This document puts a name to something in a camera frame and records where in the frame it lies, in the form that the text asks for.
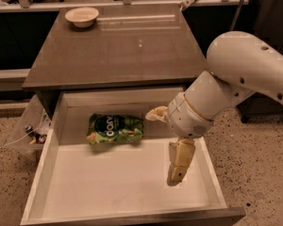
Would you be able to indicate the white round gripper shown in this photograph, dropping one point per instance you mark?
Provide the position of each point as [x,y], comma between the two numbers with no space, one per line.
[186,119]

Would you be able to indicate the green chip bag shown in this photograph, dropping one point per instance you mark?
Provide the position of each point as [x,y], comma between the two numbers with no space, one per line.
[104,128]

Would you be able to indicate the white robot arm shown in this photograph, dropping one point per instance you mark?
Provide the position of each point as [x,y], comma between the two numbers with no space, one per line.
[239,65]

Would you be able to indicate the grey drawer cabinet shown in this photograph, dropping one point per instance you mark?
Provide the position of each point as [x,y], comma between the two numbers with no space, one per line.
[131,45]

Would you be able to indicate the open white bottom drawer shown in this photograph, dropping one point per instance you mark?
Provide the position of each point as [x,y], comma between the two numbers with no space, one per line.
[78,184]

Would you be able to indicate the white ceramic bowl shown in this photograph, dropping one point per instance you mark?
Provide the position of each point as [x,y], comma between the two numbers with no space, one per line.
[82,17]

